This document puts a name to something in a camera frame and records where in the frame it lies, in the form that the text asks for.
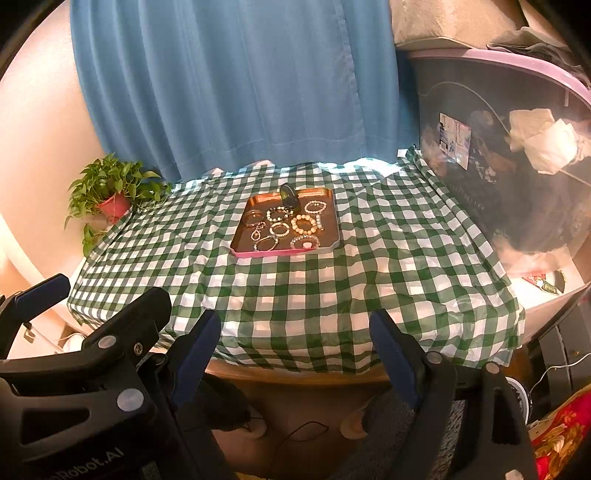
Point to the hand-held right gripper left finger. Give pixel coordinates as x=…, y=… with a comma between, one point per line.
x=198, y=353

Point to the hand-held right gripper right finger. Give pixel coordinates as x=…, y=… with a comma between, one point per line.
x=392, y=353

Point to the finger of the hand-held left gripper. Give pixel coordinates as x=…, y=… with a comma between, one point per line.
x=41, y=289
x=143, y=314

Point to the copper tray with pink rim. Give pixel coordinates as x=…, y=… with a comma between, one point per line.
x=328, y=233

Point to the green white checkered tablecloth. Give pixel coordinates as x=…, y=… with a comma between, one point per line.
x=392, y=277

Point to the person's right leg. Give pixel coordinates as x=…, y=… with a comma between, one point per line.
x=392, y=438

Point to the potted green plant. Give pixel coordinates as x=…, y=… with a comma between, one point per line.
x=106, y=184

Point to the red green decorated paper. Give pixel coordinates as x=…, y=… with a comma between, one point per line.
x=545, y=282

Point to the clear storage box purple lid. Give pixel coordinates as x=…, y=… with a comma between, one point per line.
x=485, y=207

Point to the red embroidered cushion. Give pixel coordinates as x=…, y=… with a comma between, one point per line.
x=565, y=438

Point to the white label sticker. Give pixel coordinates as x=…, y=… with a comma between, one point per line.
x=453, y=138

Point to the blue curtain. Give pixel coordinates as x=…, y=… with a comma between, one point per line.
x=231, y=83

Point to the white cloth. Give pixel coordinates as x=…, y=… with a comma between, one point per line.
x=545, y=138

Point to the beige bag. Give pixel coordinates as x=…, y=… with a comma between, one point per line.
x=452, y=23

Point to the grey clothes pile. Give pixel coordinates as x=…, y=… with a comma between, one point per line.
x=540, y=46

